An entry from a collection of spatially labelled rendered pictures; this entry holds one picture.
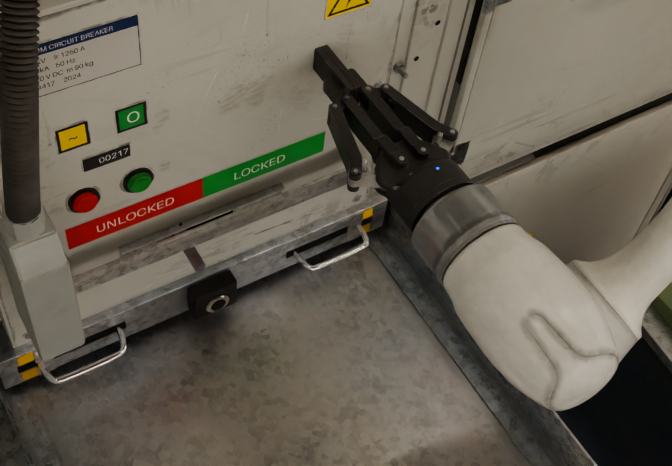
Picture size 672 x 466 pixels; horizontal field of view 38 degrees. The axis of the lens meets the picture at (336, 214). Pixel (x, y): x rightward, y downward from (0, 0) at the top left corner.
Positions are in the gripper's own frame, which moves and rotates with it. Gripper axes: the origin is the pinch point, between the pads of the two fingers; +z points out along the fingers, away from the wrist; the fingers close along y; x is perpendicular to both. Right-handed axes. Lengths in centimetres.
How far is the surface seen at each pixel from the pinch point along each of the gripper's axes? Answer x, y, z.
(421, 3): -1.8, 16.5, 7.7
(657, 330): -48, 45, -26
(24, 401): -38, -40, 1
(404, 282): -37.9, 11.1, -6.3
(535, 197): -54, 49, 6
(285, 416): -38.2, -12.8, -15.9
